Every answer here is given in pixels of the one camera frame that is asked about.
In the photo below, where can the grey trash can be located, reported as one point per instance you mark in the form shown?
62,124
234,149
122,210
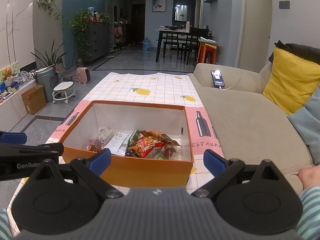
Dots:
46,82

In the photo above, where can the white rolling stool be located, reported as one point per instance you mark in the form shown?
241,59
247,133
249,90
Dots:
63,88

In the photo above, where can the pink space heater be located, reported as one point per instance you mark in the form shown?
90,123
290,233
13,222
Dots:
83,75

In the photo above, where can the dark snack packet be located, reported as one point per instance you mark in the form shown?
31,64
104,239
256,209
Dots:
130,153

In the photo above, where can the dark dining chair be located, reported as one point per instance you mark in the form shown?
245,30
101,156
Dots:
172,42
193,45

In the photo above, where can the red potato stick packet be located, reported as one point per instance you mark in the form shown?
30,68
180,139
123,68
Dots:
143,144

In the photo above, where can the grey wall switch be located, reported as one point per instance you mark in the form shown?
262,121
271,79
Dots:
284,4

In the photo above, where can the hanging wall plant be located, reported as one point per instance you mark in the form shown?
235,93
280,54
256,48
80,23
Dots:
48,5

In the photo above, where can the trailing pothos plant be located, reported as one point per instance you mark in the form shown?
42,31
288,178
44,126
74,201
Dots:
80,27

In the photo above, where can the yellow cushion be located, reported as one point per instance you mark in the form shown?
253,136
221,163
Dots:
290,80

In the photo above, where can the white bottle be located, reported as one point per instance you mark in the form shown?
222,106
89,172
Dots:
188,26

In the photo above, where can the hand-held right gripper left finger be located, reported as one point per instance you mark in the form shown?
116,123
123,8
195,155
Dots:
101,161

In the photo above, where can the orange stool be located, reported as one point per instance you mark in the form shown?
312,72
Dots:
206,52

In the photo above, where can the person's left leg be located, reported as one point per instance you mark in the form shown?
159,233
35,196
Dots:
3,222

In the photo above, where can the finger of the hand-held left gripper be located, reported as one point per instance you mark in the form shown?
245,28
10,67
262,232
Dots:
37,150
13,138

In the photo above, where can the beige sofa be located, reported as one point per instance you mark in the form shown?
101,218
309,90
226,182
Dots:
250,120

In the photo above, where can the framed flower picture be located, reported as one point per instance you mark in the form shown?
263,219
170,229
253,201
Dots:
159,4

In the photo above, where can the stack of papers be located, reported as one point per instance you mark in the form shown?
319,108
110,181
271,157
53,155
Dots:
210,41

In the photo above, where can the person's leg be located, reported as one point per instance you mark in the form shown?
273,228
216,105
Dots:
310,210
3,222

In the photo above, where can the clear brown cracker packet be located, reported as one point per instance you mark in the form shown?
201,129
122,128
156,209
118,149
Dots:
160,136

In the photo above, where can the white low console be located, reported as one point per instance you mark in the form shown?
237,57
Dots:
7,112

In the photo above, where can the teddy bear picture board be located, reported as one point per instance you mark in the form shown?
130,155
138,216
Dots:
8,75

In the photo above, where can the chequered lemon print tablecloth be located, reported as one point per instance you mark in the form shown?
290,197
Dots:
150,82

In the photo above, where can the round dark red snack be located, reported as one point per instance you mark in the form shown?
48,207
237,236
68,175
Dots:
171,152

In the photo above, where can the person's right leg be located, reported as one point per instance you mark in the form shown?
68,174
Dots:
310,210

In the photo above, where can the long white snack packet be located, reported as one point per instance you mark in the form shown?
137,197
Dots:
116,142

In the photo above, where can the orange cardboard box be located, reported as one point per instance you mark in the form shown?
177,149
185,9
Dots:
140,170

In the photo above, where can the black smartphone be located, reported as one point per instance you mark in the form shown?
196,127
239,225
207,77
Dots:
217,78

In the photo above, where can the row of shoes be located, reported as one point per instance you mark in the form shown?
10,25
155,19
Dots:
121,48

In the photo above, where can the long leaf potted plant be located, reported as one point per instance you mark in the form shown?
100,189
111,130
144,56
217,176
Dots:
51,57

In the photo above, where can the clear white candy packet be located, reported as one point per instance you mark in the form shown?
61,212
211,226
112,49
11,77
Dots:
103,133

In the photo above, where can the dark brown cushion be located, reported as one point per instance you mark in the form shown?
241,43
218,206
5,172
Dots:
300,48

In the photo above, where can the blue water jug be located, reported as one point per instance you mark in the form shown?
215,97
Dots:
146,44

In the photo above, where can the dark dining table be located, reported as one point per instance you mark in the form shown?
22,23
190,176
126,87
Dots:
172,31

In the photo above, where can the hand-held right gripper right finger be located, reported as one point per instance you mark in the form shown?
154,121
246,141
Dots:
215,161

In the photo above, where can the light blue cushion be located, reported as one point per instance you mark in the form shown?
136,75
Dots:
307,130

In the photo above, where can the person's bare foot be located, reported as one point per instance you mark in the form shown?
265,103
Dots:
311,177

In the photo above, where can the brown cardboard carton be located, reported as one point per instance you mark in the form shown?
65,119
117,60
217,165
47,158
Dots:
33,100

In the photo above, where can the grey drawer cabinet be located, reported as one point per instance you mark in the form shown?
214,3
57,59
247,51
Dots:
97,40

